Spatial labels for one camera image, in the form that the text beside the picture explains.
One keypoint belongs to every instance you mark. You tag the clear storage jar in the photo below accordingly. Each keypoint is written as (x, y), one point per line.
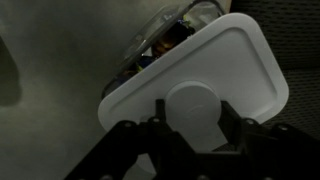
(160, 36)

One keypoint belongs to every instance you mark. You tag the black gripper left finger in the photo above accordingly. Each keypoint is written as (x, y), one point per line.
(140, 150)

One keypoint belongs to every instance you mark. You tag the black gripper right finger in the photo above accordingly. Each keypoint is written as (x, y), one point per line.
(266, 150)

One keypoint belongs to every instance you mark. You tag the white square bowl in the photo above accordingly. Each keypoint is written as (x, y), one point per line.
(216, 70)

